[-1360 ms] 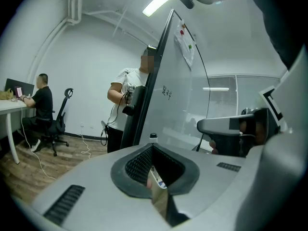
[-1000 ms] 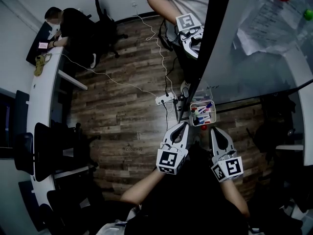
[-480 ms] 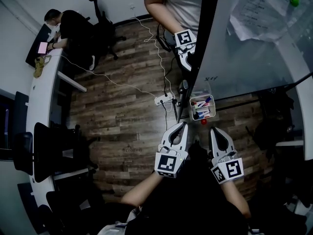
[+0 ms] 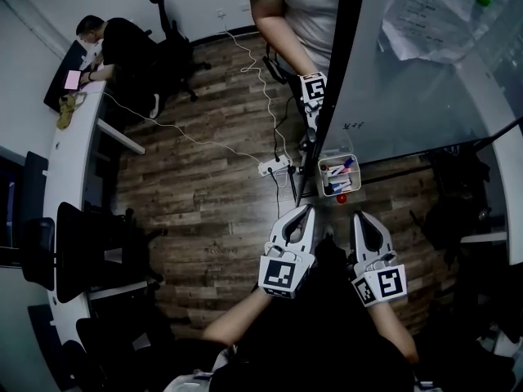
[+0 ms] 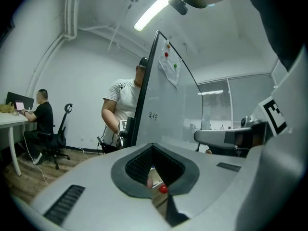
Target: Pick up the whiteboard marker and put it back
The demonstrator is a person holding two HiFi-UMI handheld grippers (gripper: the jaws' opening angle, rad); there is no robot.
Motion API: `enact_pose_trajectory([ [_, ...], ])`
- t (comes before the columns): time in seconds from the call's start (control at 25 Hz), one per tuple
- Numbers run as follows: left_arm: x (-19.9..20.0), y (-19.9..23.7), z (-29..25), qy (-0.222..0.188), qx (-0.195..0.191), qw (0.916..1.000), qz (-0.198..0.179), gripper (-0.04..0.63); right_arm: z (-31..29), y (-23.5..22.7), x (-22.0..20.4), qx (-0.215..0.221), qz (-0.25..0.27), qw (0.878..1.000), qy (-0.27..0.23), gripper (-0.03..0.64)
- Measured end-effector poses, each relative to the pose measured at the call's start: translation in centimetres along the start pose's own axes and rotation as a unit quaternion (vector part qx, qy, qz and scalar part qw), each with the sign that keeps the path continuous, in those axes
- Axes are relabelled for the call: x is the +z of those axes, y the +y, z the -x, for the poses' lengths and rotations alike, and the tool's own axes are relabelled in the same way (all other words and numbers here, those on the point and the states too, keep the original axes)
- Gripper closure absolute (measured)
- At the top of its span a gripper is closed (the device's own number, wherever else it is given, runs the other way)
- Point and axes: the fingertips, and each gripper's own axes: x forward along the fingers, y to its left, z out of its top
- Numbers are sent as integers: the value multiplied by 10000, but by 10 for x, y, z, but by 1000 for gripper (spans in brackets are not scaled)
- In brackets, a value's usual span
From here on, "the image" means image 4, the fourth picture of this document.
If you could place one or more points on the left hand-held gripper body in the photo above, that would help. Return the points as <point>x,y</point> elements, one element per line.
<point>280,276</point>

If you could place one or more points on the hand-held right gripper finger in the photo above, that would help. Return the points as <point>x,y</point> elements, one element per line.
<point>385,241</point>
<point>358,243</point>

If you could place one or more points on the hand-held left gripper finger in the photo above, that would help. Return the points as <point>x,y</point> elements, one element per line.
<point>310,235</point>
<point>277,229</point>

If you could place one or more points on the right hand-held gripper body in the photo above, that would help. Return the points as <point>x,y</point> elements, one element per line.
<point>386,284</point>

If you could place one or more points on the pile of colourful marker pens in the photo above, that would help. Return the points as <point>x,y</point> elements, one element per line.
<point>339,186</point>

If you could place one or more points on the person's left forearm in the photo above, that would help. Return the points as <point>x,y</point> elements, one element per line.
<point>233,321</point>

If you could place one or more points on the person's right forearm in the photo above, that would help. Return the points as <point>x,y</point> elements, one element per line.
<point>394,333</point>

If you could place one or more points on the black-framed glass whiteboard on stand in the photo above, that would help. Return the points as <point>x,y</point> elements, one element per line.
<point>408,104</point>

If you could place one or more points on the red round magnet on holder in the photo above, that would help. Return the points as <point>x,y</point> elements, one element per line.
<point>341,198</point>

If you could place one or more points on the white power strip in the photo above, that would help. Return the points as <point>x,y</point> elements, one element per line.
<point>274,166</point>

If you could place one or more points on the white plastic holder box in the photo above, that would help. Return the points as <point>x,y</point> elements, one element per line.
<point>356,178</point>

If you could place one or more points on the person's black clothing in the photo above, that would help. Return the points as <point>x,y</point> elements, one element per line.
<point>318,333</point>

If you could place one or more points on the black backpack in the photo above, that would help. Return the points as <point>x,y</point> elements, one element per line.
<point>453,219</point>

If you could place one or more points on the white side desk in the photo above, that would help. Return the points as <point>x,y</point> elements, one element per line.
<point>514,202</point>

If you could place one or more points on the black office chair with headrest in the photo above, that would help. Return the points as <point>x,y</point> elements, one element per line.
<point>175,47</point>

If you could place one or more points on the curved white desk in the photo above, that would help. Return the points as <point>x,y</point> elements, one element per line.
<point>67,170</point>

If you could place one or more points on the crumpled white paper sheet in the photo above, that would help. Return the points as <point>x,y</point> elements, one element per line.
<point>433,23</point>

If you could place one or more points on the beige cloth bag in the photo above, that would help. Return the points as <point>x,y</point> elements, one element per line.
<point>67,108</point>

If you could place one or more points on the dark grey desk divider panel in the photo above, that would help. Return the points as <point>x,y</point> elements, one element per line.
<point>36,186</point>
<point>43,341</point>

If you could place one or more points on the phone with pink screen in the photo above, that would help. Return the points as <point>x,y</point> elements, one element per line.
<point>72,79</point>

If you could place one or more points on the black laptop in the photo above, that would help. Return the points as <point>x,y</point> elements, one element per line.
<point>57,92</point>

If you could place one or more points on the dark framed window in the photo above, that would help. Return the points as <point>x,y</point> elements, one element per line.
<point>10,210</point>

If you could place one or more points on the white wall socket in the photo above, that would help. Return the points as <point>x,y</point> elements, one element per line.
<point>220,13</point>
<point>246,7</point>

